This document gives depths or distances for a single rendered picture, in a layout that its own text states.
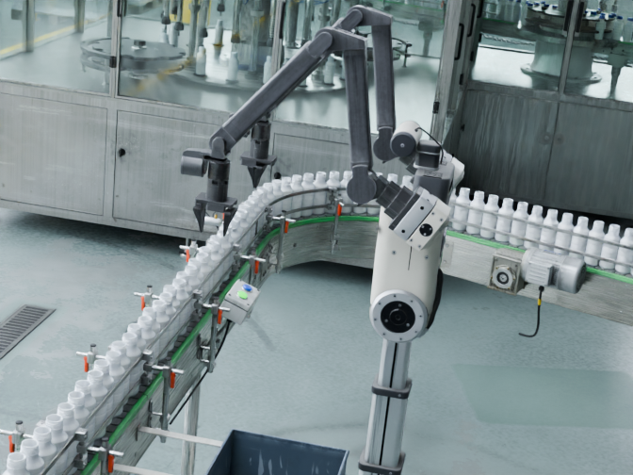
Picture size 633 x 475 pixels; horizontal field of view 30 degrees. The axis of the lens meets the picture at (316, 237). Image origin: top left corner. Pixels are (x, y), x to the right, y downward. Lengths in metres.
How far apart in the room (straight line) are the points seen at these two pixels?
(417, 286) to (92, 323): 3.01
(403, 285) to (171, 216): 3.70
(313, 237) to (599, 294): 1.12
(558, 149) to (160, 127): 2.95
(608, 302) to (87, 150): 3.44
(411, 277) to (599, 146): 5.17
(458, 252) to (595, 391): 1.51
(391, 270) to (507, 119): 5.11
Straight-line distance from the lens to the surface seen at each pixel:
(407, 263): 3.22
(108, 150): 6.84
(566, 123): 8.27
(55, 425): 2.67
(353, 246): 4.74
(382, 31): 3.42
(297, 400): 5.38
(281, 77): 3.02
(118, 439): 2.98
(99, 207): 6.96
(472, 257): 4.66
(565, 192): 8.39
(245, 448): 3.13
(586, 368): 6.17
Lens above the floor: 2.44
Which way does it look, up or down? 19 degrees down
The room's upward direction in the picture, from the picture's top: 6 degrees clockwise
